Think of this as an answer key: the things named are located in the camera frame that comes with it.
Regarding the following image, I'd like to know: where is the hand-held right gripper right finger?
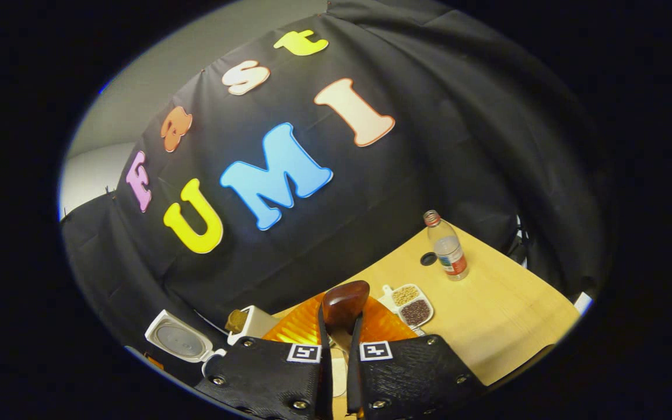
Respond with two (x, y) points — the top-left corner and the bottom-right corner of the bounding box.
(345, 296), (488, 420)

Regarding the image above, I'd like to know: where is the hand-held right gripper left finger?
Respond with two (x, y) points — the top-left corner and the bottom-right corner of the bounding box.
(196, 293), (334, 420)

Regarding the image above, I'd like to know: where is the white rice cooker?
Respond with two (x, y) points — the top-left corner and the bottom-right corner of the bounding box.
(144, 309), (229, 377)

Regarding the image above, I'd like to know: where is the brown wooden spoon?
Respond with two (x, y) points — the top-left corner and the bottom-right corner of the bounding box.
(321, 280), (371, 354)

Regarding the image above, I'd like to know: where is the brown bread slice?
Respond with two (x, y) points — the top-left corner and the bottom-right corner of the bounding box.
(225, 309), (250, 335)

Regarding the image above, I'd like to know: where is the white divided bean dish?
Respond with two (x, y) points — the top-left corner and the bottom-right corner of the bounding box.
(381, 283), (435, 329)

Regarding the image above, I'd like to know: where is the clear plastic water bottle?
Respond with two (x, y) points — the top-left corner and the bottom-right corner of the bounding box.
(423, 210), (470, 282)

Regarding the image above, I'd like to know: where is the black backdrop cloth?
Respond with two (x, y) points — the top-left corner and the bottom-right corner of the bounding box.
(59, 0), (617, 374)

